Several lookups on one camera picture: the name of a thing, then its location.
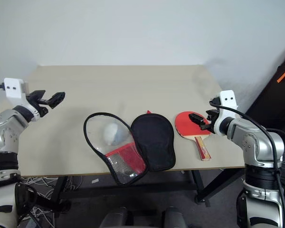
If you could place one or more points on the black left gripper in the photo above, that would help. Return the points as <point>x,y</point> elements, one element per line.
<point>43,102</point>

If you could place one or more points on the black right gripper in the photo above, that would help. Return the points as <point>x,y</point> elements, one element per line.
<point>213,116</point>

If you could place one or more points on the red table tennis paddle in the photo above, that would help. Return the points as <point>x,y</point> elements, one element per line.
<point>184,124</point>

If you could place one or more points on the black red paddle case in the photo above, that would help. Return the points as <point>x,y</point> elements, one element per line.
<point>154,142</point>

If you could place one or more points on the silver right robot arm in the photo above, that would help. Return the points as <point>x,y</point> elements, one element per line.
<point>259,142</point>

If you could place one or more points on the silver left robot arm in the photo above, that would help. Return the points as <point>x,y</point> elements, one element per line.
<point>4,133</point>

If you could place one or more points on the white paper tag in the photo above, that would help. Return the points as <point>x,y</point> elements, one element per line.
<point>95,181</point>

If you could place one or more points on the dark grey rounded shape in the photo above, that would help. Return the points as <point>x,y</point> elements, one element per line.
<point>174,217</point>
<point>116,217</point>

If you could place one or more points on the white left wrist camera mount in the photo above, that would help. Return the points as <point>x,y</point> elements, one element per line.
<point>13,88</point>

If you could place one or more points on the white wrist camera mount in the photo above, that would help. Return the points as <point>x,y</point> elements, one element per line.
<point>228,97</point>
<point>13,88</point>

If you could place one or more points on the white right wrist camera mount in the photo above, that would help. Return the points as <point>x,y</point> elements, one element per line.
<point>228,97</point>

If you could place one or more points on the black metal table frame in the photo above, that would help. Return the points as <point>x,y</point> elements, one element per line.
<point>200,181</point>

